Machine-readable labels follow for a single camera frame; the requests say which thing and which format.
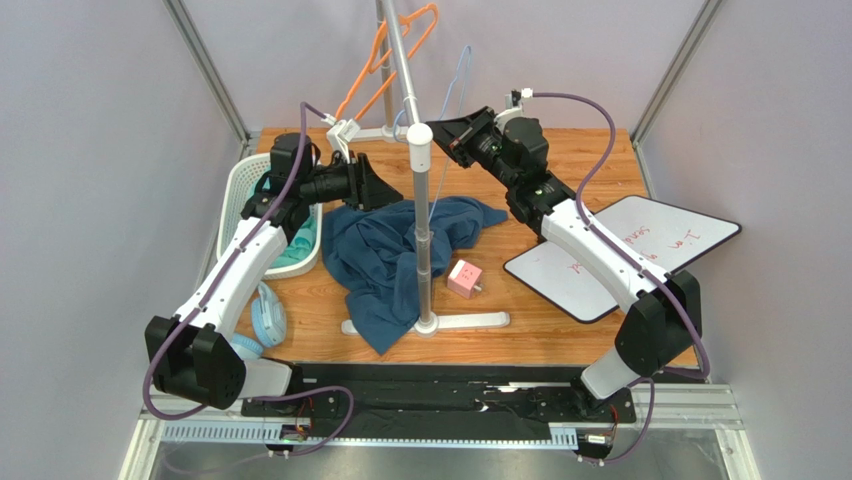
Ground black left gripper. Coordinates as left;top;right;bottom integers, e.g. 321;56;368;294
299;151;404;213

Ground dark blue t shirt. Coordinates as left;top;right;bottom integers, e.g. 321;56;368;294
321;196;508;355

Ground teal t shirt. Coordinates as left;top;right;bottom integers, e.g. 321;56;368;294
247;174;319;269

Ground light blue wire hanger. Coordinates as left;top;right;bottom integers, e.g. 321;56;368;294
392;43;475;228

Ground orange plastic hanger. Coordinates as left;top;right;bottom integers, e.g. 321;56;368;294
333;1;441;121

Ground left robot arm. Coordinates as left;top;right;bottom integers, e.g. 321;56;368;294
142;133;403;412

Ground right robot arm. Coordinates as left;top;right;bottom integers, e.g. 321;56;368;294
428;107;702;402

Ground silver clothes rack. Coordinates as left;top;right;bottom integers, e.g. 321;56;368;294
349;1;510;338

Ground pink power adapter cube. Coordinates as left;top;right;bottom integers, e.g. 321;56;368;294
447;259;483;299

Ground white perforated plastic basket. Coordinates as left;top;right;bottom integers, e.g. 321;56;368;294
217;153;324;281

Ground light blue headphones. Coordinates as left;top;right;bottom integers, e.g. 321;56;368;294
230;282;287;360

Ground white dry erase board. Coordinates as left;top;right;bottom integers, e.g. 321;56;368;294
504;195;741;324

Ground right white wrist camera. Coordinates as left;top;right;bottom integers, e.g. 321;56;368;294
495;88;534;132

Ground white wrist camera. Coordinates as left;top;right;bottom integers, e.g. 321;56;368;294
495;88;534;132
322;114;361;164

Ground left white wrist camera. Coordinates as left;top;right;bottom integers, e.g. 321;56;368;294
322;114;361;164

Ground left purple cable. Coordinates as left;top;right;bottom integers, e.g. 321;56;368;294
142;101;334;422

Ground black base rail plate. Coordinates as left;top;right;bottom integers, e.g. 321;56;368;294
241;363;637;441

